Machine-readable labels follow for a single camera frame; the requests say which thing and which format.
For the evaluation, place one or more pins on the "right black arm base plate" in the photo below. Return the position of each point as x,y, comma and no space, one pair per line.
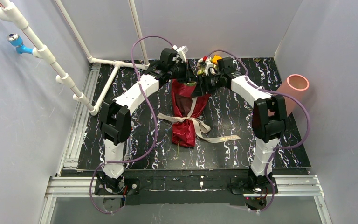
250,185

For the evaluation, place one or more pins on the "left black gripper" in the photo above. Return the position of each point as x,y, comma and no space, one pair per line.
190,72

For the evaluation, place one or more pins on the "aluminium rail frame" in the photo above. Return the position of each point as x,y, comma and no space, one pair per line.
185,185

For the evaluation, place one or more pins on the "cream ribbon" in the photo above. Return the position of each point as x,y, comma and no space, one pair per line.
194,125

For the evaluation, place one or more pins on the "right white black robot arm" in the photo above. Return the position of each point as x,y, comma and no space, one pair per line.
269,119

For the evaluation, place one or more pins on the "blue pipe fitting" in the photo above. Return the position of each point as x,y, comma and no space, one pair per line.
16,41

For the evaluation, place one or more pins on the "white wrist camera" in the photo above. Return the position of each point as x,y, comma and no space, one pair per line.
181,53
205,67

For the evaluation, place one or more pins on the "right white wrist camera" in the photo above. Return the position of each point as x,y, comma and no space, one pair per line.
205,67

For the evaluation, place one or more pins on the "small orange yellow cap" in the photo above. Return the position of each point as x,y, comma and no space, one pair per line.
215,59

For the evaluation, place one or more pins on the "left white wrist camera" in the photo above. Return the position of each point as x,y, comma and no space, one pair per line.
181,53

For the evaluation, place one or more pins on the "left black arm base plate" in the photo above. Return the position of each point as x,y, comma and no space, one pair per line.
122,186

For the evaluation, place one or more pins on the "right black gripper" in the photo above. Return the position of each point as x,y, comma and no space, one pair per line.
203,81

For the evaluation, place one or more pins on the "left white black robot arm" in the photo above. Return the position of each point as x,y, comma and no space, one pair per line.
115,117

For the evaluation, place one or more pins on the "pink cylindrical vase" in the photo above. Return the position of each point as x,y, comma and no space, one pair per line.
296,86

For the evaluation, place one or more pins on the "red flower bouquet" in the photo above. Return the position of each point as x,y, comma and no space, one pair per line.
184,105

